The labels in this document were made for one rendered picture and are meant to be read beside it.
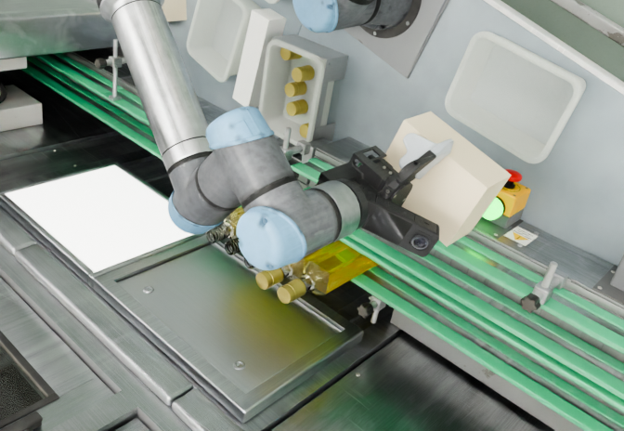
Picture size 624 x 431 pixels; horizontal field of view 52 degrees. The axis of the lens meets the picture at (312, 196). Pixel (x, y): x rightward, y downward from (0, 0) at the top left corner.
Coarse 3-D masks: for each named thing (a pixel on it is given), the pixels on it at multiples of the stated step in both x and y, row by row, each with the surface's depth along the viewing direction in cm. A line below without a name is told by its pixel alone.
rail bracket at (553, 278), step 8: (552, 264) 103; (552, 272) 103; (560, 272) 110; (544, 280) 105; (552, 280) 108; (560, 280) 109; (568, 280) 110; (536, 288) 105; (544, 288) 105; (552, 288) 105; (560, 288) 110; (528, 296) 102; (536, 296) 102; (544, 296) 104; (528, 304) 102; (536, 304) 102
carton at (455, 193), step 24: (408, 120) 95; (432, 120) 98; (456, 144) 95; (432, 168) 93; (456, 168) 91; (480, 168) 92; (432, 192) 95; (456, 192) 92; (480, 192) 89; (432, 216) 96; (456, 216) 93; (480, 216) 98; (456, 240) 97
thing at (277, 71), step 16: (272, 48) 149; (288, 48) 145; (272, 64) 151; (288, 64) 155; (304, 64) 152; (320, 64) 140; (272, 80) 154; (288, 80) 157; (320, 80) 141; (272, 96) 156; (304, 96) 155; (272, 112) 159; (272, 128) 155
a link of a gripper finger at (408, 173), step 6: (426, 156) 88; (432, 156) 88; (414, 162) 87; (420, 162) 87; (426, 162) 87; (402, 168) 86; (408, 168) 86; (414, 168) 86; (420, 168) 87; (402, 174) 86; (408, 174) 86; (414, 174) 87; (396, 180) 86; (402, 180) 85; (408, 180) 87
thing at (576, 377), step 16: (48, 64) 194; (64, 64) 195; (80, 64) 196; (80, 80) 185; (96, 80) 188; (128, 96) 180; (128, 112) 172; (144, 112) 172; (352, 240) 132; (368, 256) 128; (400, 272) 124; (432, 288) 121; (448, 304) 118; (480, 320) 115; (512, 336) 112; (528, 352) 110; (560, 368) 107; (592, 384) 104; (608, 400) 102
